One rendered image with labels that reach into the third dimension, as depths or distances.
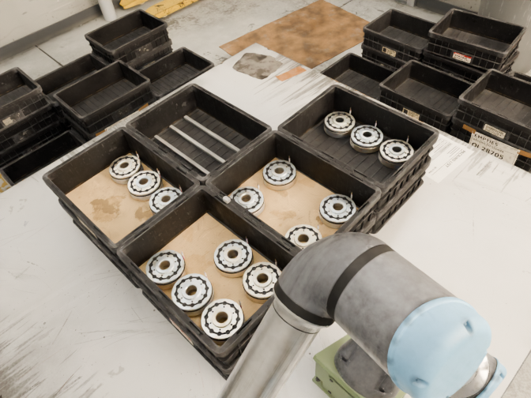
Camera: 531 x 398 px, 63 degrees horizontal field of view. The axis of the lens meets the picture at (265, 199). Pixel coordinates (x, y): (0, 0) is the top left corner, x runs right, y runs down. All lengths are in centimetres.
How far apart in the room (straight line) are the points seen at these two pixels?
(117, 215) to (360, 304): 99
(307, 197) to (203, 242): 34
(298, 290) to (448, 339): 19
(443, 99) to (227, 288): 168
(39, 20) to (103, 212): 309
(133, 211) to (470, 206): 106
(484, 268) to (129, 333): 102
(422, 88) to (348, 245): 203
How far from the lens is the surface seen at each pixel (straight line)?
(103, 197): 143
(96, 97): 250
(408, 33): 297
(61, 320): 140
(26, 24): 430
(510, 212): 155
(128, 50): 269
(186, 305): 110
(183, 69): 274
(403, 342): 48
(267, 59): 209
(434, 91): 250
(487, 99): 233
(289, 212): 125
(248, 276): 111
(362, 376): 98
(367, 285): 50
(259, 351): 63
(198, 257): 120
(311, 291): 55
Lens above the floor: 182
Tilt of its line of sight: 50 degrees down
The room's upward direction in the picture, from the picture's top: 7 degrees counter-clockwise
